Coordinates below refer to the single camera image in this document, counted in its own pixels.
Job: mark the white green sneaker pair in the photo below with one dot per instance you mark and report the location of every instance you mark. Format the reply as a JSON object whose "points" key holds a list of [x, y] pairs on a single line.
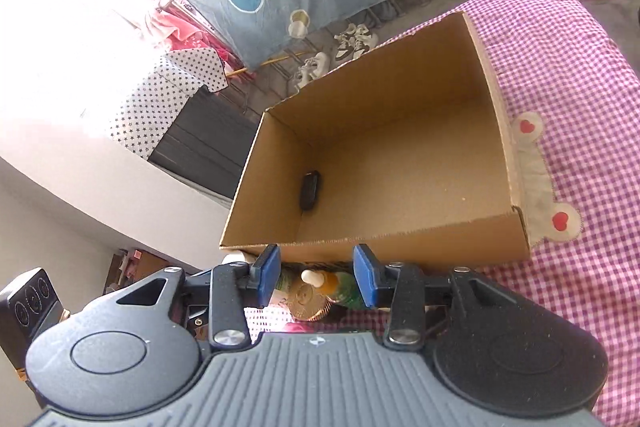
{"points": [[354, 41]]}

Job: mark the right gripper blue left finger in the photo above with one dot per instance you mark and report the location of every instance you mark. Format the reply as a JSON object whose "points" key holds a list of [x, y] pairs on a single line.
{"points": [[234, 287]]}

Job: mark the polka dot white cloth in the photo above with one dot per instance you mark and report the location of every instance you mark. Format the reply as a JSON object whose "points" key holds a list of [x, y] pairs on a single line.
{"points": [[158, 99]]}

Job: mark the brown cardboard box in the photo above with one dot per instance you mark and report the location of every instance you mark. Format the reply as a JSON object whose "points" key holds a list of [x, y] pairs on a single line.
{"points": [[415, 154]]}

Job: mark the white vitamin bottle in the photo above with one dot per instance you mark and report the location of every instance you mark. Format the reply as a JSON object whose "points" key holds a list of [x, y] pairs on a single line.
{"points": [[284, 283]]}

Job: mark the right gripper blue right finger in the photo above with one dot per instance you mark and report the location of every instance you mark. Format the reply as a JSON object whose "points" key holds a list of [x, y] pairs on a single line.
{"points": [[399, 287]]}

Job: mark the purple checkered tablecloth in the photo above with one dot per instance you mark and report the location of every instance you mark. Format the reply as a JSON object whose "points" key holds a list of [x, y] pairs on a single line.
{"points": [[572, 101]]}

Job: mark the pink hanging garment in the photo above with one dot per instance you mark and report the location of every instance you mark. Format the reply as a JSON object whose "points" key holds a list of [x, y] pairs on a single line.
{"points": [[178, 34]]}

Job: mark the black oval case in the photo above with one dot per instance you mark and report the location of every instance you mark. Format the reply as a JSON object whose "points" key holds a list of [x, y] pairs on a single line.
{"points": [[309, 190]]}

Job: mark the green dropper bottle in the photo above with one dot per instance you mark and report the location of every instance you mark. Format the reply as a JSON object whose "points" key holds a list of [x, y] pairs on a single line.
{"points": [[340, 288]]}

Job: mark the pink plastic lid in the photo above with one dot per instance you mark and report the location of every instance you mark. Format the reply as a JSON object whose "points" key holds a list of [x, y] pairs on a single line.
{"points": [[281, 325]]}

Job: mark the dark cabinet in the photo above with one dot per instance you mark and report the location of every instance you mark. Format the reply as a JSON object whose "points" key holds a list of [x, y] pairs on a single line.
{"points": [[208, 144]]}

